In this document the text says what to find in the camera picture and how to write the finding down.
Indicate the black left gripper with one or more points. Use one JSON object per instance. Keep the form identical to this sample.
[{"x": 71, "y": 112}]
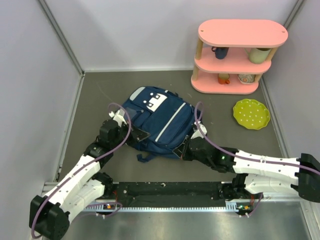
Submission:
[{"x": 139, "y": 134}]

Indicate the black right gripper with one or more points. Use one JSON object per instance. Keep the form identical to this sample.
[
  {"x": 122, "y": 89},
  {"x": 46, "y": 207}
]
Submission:
[{"x": 182, "y": 151}]

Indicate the navy blue student backpack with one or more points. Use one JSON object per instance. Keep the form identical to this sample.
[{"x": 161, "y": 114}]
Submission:
[{"x": 167, "y": 117}]

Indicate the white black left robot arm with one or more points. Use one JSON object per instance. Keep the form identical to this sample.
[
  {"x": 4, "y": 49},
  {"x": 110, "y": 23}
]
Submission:
[{"x": 51, "y": 215}]

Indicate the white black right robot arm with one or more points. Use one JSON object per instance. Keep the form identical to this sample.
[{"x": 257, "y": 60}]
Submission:
[{"x": 257, "y": 173}]

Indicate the green polka dot plate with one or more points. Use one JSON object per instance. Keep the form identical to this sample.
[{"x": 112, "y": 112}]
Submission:
[{"x": 251, "y": 114}]

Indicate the orange small cup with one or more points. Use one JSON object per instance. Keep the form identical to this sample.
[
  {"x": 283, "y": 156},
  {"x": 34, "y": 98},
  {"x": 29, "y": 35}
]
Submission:
[{"x": 223, "y": 78}]

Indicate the patterned small bowl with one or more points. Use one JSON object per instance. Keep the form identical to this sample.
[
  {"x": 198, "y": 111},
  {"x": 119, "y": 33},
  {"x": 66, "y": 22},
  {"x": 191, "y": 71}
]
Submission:
[{"x": 246, "y": 79}]

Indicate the dark blue mug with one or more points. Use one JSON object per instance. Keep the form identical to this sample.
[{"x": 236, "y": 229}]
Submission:
[{"x": 220, "y": 52}]

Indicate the pink three-tier shelf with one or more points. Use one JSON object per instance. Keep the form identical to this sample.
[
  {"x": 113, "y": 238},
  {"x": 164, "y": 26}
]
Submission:
[{"x": 235, "y": 34}]

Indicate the cream green mug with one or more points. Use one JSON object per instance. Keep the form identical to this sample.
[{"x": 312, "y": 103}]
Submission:
[{"x": 257, "y": 55}]

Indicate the grey slotted cable duct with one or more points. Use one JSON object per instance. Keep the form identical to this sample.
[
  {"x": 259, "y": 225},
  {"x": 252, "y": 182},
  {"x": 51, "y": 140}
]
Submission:
[{"x": 229, "y": 206}]

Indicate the aluminium frame rail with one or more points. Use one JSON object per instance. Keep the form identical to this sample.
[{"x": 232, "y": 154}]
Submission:
[{"x": 51, "y": 186}]

